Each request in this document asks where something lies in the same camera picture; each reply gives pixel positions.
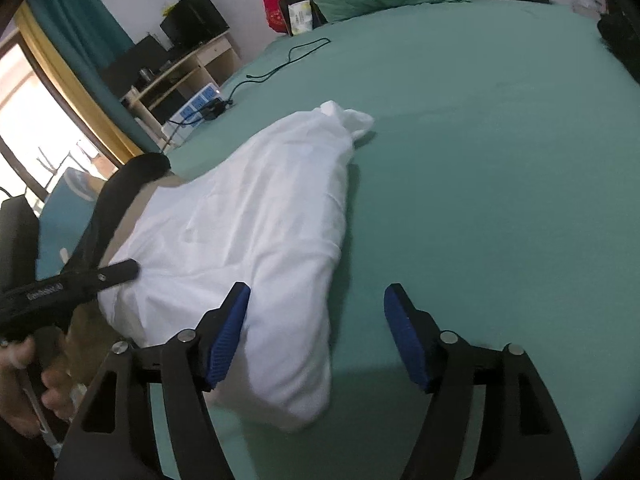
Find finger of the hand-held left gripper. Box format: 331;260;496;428
95;258;141;289

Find black folded garment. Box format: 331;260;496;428
62;154;173;281

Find white wipes packet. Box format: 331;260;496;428
289;2;316;37

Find pile of black clothes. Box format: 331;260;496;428
597;0;640;86

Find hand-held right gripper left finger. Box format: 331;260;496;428
52;281;252;480

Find teal curtain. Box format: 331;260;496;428
27;0;161;153

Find black charger adapter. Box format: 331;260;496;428
202;99;233;121

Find person's left hand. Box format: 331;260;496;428
0;335;78;438

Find light blue cloth cover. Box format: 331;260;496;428
37;167;108;281

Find beige folded pants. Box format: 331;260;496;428
65;172;181;386

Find black charging cable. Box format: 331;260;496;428
247;37;331;81

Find black monitor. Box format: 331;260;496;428
100;35;168;96

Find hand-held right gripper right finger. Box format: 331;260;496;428
384;283;583;480

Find red patterned pillow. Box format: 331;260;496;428
259;0;301;35

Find wooden desk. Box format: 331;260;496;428
120;30;243;153

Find blue power strip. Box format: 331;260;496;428
170;85;223;126

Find white hooded jacket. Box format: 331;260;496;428
97;101;376;433

